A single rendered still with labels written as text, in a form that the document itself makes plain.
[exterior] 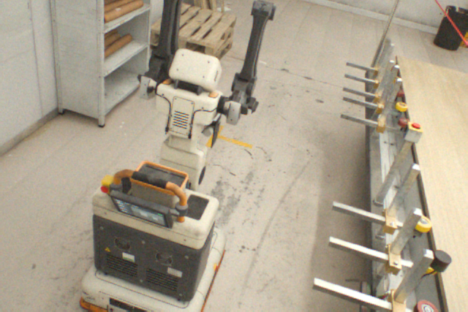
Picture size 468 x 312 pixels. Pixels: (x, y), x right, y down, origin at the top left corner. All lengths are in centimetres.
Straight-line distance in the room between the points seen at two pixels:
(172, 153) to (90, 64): 165
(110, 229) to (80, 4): 194
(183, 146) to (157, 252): 51
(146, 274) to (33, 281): 79
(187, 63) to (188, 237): 77
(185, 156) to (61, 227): 116
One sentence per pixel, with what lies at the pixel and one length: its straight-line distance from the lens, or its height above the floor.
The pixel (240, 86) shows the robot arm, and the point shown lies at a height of 126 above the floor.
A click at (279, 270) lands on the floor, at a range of 277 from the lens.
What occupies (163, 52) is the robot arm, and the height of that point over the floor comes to 131.
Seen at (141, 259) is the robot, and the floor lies 51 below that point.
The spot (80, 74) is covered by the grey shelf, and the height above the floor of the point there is 47.
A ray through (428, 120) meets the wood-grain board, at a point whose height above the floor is 90.
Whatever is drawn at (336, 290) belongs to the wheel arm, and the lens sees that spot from 167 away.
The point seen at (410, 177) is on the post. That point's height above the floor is 110.
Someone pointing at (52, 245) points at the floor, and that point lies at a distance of 281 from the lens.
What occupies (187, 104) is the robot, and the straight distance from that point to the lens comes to 182.
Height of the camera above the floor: 211
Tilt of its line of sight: 33 degrees down
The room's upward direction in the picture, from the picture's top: 12 degrees clockwise
